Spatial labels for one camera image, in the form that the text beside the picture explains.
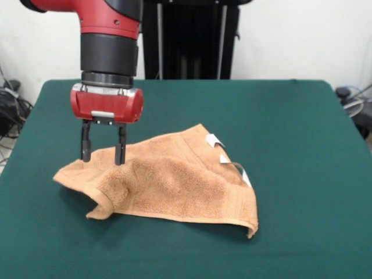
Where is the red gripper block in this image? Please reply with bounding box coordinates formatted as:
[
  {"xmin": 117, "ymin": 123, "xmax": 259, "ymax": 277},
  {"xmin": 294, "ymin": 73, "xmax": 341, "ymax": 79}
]
[{"xmin": 69, "ymin": 83, "xmax": 145, "ymax": 166}]

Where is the tan terry towel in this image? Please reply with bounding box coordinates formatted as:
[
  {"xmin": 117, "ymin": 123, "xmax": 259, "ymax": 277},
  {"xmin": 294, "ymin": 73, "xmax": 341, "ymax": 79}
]
[{"xmin": 52, "ymin": 123, "xmax": 260, "ymax": 239}]

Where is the dark green table cloth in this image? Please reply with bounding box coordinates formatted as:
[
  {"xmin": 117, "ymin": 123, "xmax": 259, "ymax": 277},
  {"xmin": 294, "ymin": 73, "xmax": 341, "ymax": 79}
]
[{"xmin": 0, "ymin": 78, "xmax": 372, "ymax": 279}]

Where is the black cable bundle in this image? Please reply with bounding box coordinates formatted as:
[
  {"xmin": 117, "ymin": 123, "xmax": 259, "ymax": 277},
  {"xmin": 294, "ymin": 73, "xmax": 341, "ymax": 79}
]
[{"xmin": 0, "ymin": 87, "xmax": 33, "ymax": 140}]

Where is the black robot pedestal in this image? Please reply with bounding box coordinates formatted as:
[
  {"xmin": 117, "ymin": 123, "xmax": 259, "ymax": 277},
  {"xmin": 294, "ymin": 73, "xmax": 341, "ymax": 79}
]
[{"xmin": 136, "ymin": 0, "xmax": 253, "ymax": 80}]

